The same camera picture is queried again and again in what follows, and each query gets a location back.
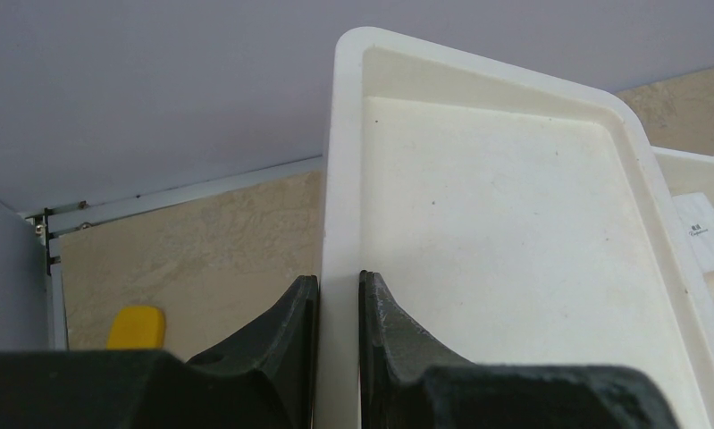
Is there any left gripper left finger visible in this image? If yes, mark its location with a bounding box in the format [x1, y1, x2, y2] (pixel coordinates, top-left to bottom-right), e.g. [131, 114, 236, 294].
[188, 275, 319, 428]

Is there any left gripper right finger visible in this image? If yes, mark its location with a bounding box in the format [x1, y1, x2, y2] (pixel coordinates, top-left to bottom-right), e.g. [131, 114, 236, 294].
[358, 270, 469, 428]

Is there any white drawer cabinet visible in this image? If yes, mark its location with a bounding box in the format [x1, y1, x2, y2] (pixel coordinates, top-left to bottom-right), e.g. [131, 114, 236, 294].
[314, 27, 714, 428]

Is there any white labelled box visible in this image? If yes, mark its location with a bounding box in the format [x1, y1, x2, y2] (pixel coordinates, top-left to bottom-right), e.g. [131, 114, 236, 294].
[673, 192, 714, 273]

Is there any white drawer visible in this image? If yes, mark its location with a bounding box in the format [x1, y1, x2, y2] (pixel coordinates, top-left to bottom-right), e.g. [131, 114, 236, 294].
[652, 147, 714, 332]

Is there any small yellow block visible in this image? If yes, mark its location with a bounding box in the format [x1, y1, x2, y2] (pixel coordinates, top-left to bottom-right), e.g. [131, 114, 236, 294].
[106, 306, 165, 350]

